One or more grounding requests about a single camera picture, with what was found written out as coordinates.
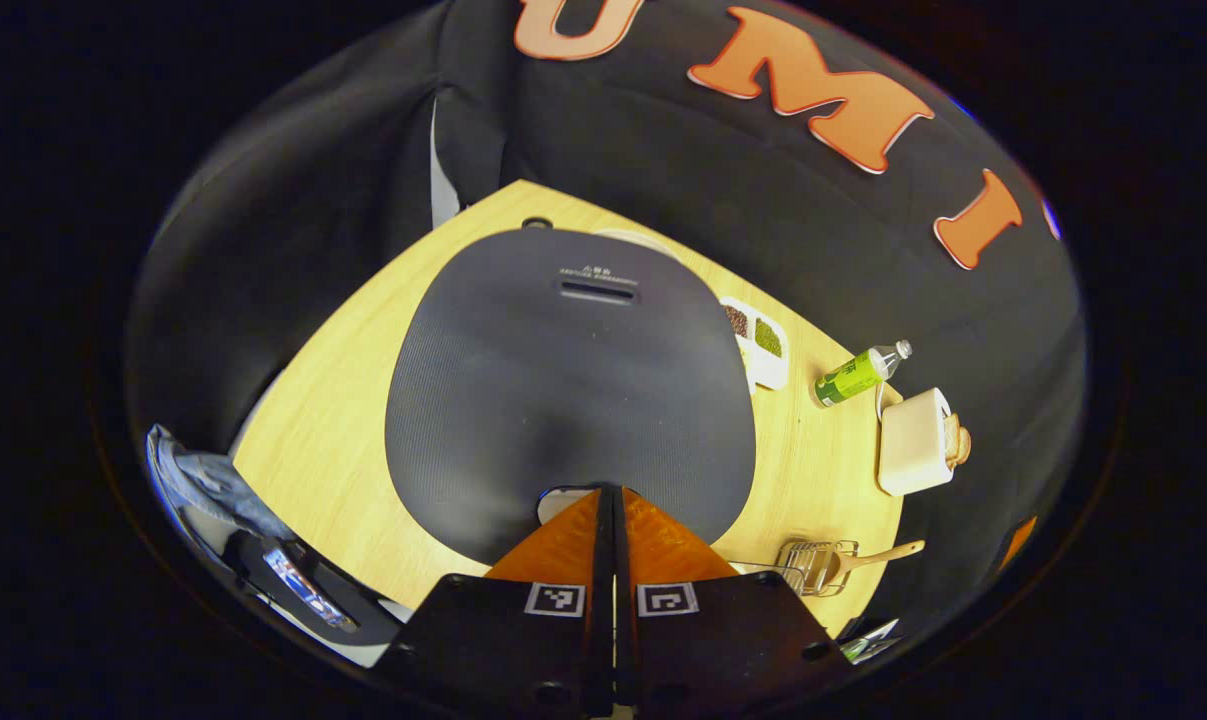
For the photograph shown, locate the metal wire chopstick holder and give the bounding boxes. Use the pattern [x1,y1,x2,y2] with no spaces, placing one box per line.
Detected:
[778,540,859,598]

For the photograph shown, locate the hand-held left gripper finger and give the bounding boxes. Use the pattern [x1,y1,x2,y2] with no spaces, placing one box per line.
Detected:
[378,487,614,716]
[615,487,854,716]

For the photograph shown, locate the white divided bean dish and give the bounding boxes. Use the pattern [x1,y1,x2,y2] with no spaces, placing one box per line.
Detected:
[720,296,791,393]

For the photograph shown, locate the wooden spoon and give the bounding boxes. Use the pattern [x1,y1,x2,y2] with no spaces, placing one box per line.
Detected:
[823,540,926,586]

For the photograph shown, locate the person's blue jeans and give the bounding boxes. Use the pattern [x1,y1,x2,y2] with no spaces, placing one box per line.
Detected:
[146,425,294,546]

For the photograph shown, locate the dark grey rice cooker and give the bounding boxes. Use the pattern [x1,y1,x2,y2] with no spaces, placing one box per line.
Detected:
[385,228,757,566]

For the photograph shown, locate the white toaster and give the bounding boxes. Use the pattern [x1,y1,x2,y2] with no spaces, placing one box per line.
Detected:
[877,388,956,497]

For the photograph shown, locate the green label drink bottle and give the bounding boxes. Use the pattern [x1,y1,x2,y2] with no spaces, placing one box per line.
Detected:
[813,340,912,408]

